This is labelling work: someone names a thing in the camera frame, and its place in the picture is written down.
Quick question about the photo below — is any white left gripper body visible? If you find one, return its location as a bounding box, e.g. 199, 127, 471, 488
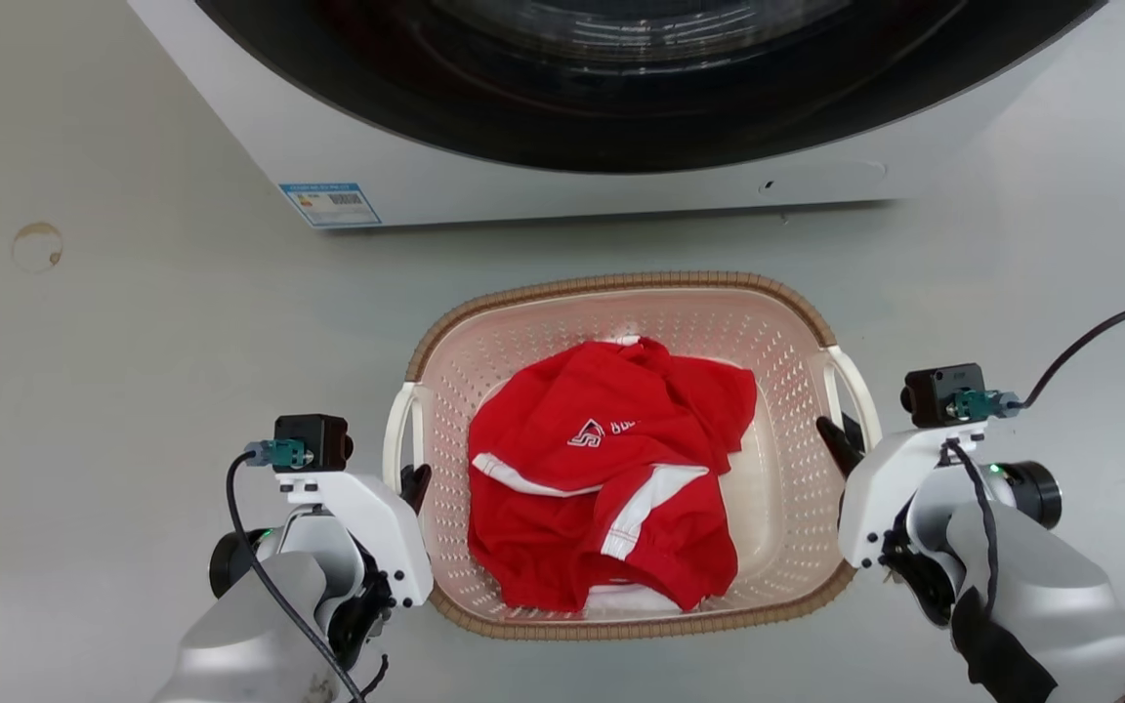
275, 471, 435, 609

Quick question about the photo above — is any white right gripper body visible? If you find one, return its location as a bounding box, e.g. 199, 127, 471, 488
838, 423, 990, 571

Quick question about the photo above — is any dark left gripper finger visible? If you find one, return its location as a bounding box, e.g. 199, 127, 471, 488
399, 464, 434, 517

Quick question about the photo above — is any beige perforated plastic laundry basket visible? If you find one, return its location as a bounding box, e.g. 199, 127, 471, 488
382, 270, 885, 642

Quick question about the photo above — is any red garment with white trim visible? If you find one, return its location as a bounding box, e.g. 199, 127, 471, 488
467, 336, 760, 617

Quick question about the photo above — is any blue white energy label sticker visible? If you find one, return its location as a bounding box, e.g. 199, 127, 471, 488
278, 182, 384, 229

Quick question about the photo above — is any white washing machine body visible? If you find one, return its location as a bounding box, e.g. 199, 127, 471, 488
128, 0, 1110, 230

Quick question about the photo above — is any dark round washing machine door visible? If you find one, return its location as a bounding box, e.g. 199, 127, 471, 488
193, 0, 1106, 176

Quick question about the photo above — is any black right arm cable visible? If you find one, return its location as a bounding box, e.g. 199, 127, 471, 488
939, 437, 1005, 618

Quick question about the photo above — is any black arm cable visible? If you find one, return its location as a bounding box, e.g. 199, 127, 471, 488
939, 437, 1005, 618
225, 449, 369, 703

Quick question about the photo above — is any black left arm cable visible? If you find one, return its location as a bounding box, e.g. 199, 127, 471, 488
225, 449, 369, 703

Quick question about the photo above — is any black right camera cable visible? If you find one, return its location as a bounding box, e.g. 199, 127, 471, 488
1016, 297, 1125, 411

